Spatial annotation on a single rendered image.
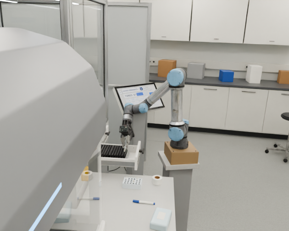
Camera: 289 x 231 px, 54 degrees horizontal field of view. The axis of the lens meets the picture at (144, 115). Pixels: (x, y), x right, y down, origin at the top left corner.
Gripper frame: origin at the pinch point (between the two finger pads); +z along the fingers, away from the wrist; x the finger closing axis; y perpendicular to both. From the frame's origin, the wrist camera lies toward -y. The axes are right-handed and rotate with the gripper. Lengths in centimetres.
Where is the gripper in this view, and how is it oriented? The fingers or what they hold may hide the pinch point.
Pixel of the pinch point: (125, 145)
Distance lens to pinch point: 217.4
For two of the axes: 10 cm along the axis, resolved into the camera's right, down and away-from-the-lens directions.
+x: 9.5, -0.9, -3.0
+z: -0.7, 8.7, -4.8
